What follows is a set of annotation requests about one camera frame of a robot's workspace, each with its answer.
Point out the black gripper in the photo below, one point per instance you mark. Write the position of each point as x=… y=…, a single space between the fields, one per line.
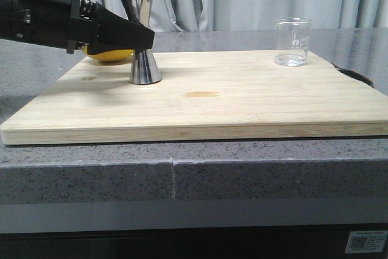
x=53 y=23

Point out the silver metal jigger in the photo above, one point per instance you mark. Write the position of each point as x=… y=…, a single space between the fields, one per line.
x=144 y=69

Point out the clear glass measuring beaker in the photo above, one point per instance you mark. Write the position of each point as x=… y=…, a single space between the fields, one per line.
x=293 y=39

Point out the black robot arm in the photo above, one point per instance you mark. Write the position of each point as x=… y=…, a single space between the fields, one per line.
x=83 y=30

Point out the yellow lemon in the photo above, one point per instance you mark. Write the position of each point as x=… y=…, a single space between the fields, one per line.
x=109 y=56

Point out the light wooden cutting board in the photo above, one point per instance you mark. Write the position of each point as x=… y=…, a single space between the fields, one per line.
x=202 y=96

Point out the white QR code label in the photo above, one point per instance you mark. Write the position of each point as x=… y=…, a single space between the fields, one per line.
x=366 y=242

